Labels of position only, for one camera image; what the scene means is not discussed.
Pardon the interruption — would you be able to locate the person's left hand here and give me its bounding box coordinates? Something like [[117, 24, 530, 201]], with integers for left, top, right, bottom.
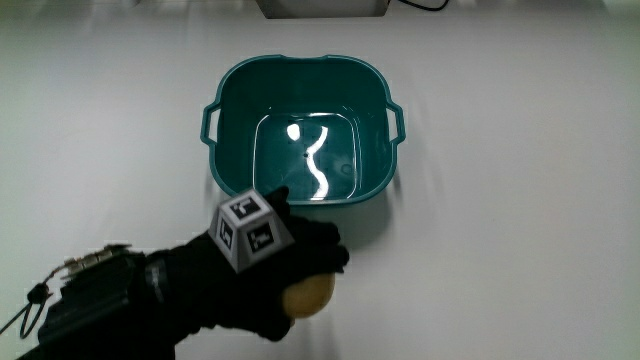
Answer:
[[148, 186, 351, 343]]

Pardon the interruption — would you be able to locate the yellow pear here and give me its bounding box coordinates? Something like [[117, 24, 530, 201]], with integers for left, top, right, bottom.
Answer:
[[281, 272, 337, 320]]

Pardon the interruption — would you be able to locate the person's left forearm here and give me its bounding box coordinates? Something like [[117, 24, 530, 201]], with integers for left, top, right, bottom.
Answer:
[[14, 243, 177, 360]]

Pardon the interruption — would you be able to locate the white desk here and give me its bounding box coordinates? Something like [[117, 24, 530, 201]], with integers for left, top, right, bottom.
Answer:
[[0, 0, 640, 360]]

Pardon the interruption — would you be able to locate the teal plastic basin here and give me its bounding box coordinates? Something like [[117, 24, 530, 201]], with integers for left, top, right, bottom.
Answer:
[[199, 53, 407, 208]]

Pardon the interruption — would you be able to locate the grey box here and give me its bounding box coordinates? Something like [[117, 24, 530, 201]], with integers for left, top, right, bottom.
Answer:
[[254, 0, 393, 20]]

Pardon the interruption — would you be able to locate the black glove cord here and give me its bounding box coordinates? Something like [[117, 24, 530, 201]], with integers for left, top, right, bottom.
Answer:
[[0, 281, 54, 341]]

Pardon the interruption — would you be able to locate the black cable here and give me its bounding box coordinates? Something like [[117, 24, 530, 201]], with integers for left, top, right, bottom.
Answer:
[[397, 0, 451, 13]]

